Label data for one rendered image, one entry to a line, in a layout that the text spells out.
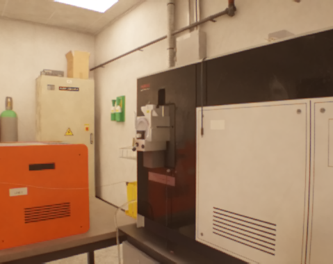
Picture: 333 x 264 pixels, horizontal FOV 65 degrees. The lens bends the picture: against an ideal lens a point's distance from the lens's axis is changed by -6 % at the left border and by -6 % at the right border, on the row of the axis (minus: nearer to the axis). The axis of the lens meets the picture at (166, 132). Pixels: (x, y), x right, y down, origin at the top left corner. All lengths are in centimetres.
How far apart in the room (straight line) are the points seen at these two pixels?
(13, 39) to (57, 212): 350
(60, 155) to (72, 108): 290
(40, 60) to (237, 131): 394
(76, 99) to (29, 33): 122
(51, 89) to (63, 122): 49
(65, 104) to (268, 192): 360
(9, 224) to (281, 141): 107
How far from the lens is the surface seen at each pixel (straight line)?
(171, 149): 108
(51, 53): 459
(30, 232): 132
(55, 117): 407
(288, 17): 218
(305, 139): 73
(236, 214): 88
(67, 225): 136
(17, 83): 439
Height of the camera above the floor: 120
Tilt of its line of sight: 1 degrees down
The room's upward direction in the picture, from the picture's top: straight up
